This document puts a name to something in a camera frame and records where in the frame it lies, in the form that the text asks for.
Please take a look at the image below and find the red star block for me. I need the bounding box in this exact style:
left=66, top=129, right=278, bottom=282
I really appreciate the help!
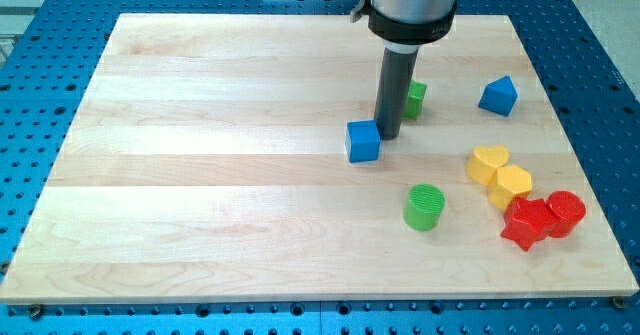
left=501, top=197, right=558, bottom=252

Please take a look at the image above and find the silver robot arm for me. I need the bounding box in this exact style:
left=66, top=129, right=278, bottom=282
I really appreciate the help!
left=350, top=0, right=457, bottom=55

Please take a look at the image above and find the green star block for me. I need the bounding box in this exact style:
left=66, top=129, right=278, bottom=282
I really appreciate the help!
left=403, top=80, right=428, bottom=120

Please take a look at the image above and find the light wooden board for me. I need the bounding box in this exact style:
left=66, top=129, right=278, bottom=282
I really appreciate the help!
left=1, top=14, right=638, bottom=304

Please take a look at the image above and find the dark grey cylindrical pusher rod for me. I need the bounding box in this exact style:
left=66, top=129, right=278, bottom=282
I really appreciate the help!
left=374, top=48, right=418, bottom=140

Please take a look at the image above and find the blue triangle block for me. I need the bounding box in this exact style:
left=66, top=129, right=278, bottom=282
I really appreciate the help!
left=478, top=76, right=518, bottom=117

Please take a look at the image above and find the yellow hexagon block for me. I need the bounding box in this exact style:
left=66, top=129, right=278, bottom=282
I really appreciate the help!
left=487, top=165, right=533, bottom=211

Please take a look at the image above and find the blue cube block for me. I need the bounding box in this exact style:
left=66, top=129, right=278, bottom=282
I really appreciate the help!
left=345, top=120, right=381, bottom=163

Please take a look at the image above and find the green cylinder block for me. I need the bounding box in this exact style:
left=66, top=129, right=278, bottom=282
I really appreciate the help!
left=403, top=183, right=445, bottom=231

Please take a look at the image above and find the yellow heart block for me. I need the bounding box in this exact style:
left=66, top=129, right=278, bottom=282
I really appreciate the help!
left=465, top=145, right=510, bottom=185

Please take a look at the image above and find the red cylinder block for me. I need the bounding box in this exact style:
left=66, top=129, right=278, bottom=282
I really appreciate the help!
left=546, top=190, right=586, bottom=238

